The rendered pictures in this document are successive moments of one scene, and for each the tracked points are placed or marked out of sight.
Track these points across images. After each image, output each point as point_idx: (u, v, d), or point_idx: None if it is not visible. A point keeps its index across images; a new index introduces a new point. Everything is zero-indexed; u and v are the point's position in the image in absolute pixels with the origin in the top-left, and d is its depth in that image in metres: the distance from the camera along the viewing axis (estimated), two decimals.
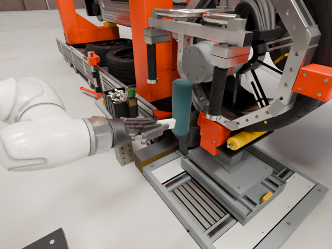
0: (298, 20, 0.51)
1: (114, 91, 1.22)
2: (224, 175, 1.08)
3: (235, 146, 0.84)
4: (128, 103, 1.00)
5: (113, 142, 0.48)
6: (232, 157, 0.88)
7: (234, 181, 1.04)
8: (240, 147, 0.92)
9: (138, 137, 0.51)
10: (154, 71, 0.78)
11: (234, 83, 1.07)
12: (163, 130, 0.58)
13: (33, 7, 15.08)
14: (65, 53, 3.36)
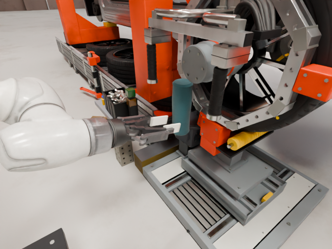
0: (298, 20, 0.51)
1: (114, 91, 1.22)
2: (224, 175, 1.08)
3: (235, 146, 0.84)
4: (128, 103, 1.00)
5: (113, 142, 0.48)
6: (232, 157, 0.88)
7: (234, 181, 1.04)
8: (240, 147, 0.91)
9: (137, 138, 0.51)
10: (154, 71, 0.78)
11: (239, 89, 1.05)
12: (168, 134, 0.56)
13: (33, 7, 15.08)
14: (65, 53, 3.36)
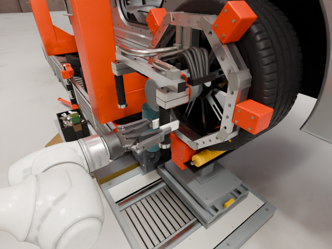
0: (230, 66, 0.60)
1: None
2: (195, 186, 1.17)
3: (197, 163, 0.93)
4: (73, 129, 1.04)
5: None
6: (196, 172, 0.97)
7: (204, 192, 1.14)
8: (205, 163, 1.01)
9: None
10: (122, 97, 0.87)
11: (208, 107, 1.15)
12: (145, 122, 0.65)
13: (29, 9, 15.11)
14: (49, 62, 3.40)
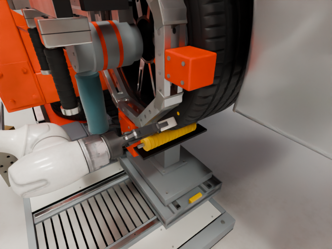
0: None
1: None
2: (155, 179, 0.97)
3: (145, 146, 0.74)
4: None
5: None
6: (146, 158, 0.77)
7: (164, 185, 0.94)
8: (159, 147, 0.81)
9: None
10: (44, 60, 0.67)
11: None
12: None
13: (22, 6, 14.85)
14: None
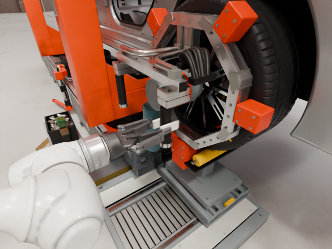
0: (231, 66, 0.60)
1: None
2: (195, 186, 1.17)
3: (198, 163, 0.93)
4: (60, 133, 1.01)
5: None
6: (197, 172, 0.97)
7: (204, 192, 1.14)
8: (205, 162, 1.01)
9: None
10: (123, 97, 0.87)
11: (209, 107, 1.15)
12: (145, 122, 0.65)
13: None
14: (45, 62, 3.37)
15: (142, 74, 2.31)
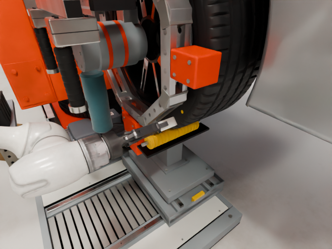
0: None
1: None
2: (158, 177, 0.99)
3: (149, 145, 0.75)
4: None
5: None
6: (150, 156, 0.78)
7: (167, 183, 0.95)
8: (163, 145, 0.82)
9: None
10: (50, 59, 0.68)
11: None
12: None
13: None
14: None
15: None
